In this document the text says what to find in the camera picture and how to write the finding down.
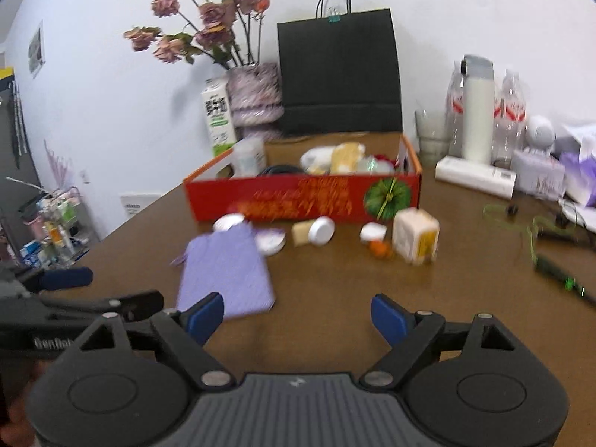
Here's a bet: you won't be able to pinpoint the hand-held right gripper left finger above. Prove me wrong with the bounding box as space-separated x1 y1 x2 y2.
74 292 234 391

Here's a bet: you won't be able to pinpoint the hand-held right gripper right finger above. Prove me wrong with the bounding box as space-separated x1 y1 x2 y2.
359 293 519 391

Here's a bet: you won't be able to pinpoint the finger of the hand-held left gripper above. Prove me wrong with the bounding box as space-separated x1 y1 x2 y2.
35 291 165 321
16 267 94 293

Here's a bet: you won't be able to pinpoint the purple knit pouch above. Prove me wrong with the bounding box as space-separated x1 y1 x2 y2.
170 223 275 321

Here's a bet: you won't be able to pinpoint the small white rounded case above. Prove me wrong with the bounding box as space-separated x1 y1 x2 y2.
360 222 387 244

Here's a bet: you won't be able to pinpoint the red cardboard box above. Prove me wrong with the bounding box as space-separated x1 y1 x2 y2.
183 133 424 223

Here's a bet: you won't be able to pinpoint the translucent cotton swab container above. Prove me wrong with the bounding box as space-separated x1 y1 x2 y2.
231 137 267 178

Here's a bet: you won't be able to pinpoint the brown wooden desktop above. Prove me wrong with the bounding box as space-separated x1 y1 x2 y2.
70 133 596 447

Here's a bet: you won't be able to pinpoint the cream square bottle yellow label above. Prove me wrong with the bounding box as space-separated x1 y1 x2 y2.
392 209 441 266

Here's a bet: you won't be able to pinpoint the white round tin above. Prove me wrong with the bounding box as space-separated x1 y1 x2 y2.
213 213 246 232

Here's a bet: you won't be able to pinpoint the white round lid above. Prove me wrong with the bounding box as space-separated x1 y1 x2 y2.
255 228 287 256

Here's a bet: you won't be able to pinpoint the yellow jar white cap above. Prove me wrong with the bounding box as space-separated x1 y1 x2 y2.
292 216 335 247

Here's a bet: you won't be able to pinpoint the crumpled clear plastic bag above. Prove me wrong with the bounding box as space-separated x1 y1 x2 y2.
356 156 394 175

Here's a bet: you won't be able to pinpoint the navy blue zip case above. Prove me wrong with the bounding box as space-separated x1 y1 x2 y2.
256 164 301 178

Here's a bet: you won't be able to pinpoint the white rectangular power bank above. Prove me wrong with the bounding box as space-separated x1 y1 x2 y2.
435 156 517 199

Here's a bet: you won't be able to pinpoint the yellow white plush toy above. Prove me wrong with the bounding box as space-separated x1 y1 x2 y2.
300 143 366 175

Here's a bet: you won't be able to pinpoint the green neckband earphones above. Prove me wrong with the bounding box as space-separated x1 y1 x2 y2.
483 202 596 305

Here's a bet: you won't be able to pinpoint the clear glass cup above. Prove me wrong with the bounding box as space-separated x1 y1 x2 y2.
414 109 450 161

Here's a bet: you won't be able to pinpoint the green white milk carton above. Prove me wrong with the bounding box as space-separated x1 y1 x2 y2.
201 79 237 158

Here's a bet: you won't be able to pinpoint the pale patterned tissue box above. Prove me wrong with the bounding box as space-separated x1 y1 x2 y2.
511 148 566 196

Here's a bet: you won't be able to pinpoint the clear water bottle red label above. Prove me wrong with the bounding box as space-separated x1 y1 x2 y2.
444 72 466 156
491 71 527 168

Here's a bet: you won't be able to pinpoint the white thermos bottle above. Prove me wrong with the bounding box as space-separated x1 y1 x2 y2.
459 55 494 164

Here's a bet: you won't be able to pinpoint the purple marbled vase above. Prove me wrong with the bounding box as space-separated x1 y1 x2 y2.
226 63 285 140

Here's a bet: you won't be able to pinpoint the purple plastic bag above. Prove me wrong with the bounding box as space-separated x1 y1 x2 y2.
559 151 596 208

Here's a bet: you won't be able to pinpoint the white round speaker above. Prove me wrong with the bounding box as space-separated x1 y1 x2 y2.
525 115 557 150

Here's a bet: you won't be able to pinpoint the black paper bag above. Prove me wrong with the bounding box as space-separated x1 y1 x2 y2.
277 0 403 138

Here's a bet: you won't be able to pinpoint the dried pink roses bouquet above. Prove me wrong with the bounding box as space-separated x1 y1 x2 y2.
123 0 271 70

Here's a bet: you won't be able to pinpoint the metal wire storage rack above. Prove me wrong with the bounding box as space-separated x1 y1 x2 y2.
4 177 101 266

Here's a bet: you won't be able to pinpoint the wall notice paper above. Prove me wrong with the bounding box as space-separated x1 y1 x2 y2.
28 21 46 77

